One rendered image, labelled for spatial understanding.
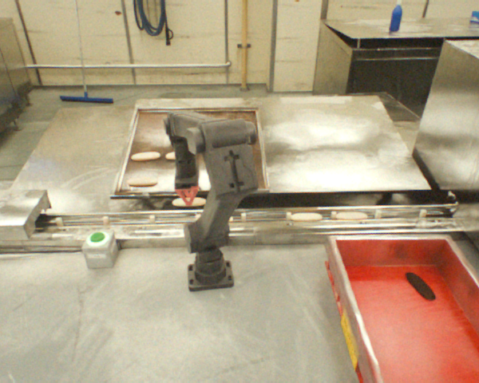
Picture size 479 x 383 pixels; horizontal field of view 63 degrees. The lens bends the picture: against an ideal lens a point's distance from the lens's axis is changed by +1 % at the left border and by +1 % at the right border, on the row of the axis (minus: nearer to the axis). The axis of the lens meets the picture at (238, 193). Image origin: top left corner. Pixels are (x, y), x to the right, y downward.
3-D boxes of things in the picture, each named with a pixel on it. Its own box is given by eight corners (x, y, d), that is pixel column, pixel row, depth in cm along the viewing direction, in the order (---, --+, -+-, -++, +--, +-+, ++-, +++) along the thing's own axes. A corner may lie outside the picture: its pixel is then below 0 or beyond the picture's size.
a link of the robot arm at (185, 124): (197, 161, 64) (258, 151, 67) (192, 126, 63) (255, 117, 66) (162, 135, 104) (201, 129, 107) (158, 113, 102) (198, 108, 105)
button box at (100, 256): (87, 278, 109) (78, 248, 103) (95, 258, 116) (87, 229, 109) (116, 277, 109) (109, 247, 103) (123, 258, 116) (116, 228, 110)
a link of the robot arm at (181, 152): (175, 142, 101) (196, 139, 103) (169, 132, 106) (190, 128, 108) (177, 165, 105) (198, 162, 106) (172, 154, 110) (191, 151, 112)
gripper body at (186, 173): (174, 188, 107) (171, 165, 103) (177, 169, 116) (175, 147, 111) (197, 187, 107) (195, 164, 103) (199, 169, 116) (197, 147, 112)
